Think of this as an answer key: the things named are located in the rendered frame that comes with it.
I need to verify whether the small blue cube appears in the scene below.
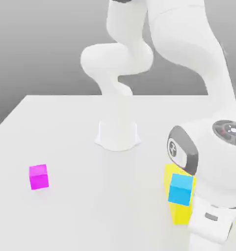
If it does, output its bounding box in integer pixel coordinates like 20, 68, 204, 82
168, 173, 194, 207

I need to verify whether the large yellow box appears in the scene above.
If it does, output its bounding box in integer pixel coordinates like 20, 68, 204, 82
164, 164, 197, 226

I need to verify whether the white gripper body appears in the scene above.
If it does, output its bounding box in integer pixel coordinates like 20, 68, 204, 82
187, 196, 236, 245

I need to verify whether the small magenta cube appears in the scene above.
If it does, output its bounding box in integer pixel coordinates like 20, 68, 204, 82
28, 164, 50, 191

